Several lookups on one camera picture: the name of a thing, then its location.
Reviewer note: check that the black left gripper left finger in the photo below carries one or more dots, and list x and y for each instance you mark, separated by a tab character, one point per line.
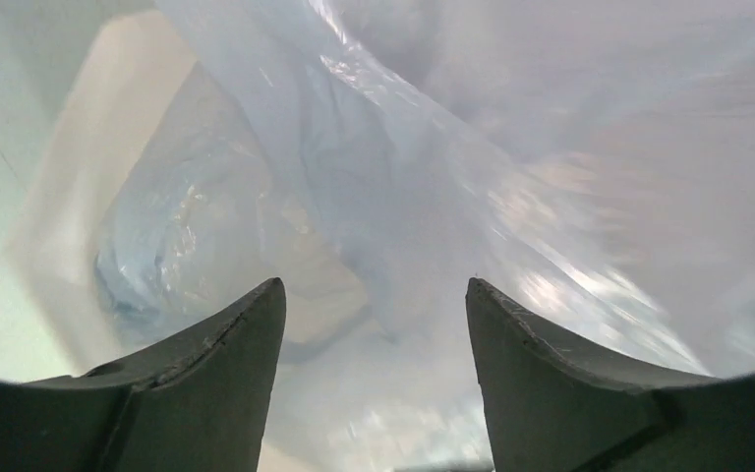
195	401

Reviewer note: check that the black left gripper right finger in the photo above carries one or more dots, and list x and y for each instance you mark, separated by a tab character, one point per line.
557	401

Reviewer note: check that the light blue plastic trash bag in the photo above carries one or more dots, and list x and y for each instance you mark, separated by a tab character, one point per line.
593	160

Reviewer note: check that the white octagonal trash bin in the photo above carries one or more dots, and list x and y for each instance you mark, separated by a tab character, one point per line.
138	71

